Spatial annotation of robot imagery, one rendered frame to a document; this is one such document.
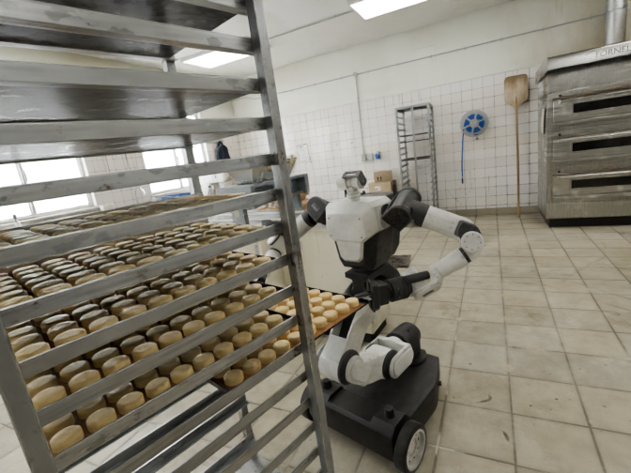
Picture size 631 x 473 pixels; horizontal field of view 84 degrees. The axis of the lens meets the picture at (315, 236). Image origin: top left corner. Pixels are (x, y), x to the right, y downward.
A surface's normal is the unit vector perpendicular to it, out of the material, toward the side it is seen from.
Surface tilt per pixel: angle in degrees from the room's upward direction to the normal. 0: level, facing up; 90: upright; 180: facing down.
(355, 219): 91
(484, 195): 90
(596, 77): 90
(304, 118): 90
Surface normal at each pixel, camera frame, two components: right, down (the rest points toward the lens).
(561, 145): -0.43, 0.26
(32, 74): 0.73, 0.05
